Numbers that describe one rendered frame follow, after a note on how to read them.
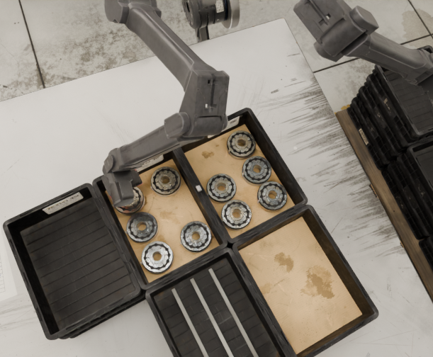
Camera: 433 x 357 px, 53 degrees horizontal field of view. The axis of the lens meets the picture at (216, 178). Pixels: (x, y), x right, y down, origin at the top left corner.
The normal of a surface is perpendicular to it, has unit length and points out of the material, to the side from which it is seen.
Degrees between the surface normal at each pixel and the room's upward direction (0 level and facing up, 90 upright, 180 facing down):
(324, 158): 0
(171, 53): 58
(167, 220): 0
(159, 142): 62
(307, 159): 0
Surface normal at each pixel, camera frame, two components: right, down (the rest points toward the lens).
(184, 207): 0.04, -0.33
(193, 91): -0.80, 0.12
